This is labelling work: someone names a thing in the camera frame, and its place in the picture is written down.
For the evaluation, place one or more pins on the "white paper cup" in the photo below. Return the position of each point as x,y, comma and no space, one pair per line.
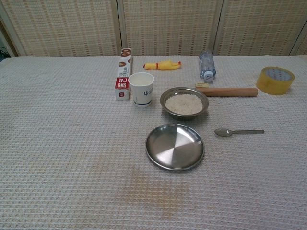
144,93

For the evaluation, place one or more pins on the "woven bamboo screen panel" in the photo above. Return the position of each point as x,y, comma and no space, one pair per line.
261,26
62,26
168,26

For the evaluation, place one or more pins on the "small yellow eraser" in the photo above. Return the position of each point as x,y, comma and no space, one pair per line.
201,85

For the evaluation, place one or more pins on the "wooden rolling pin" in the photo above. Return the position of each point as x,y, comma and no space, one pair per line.
230,92

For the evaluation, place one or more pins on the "cling film box red white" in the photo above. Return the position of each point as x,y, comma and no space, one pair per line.
122,88

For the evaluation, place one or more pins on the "beige waffle tablecloth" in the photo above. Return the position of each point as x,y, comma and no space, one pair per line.
72,143

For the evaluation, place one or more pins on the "clear plastic water bottle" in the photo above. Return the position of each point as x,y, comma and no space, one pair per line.
206,64

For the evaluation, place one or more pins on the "steel spoon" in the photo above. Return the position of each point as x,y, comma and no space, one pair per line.
247,131

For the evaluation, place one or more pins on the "steel plate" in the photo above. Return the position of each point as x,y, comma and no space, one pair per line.
175,148

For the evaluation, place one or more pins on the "clear yellowish tape roll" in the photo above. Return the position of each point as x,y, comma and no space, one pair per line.
271,86

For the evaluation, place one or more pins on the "yellow rubber chicken toy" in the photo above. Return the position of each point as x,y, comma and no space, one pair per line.
163,65

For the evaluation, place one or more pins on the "steel bowl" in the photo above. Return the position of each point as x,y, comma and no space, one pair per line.
182,117

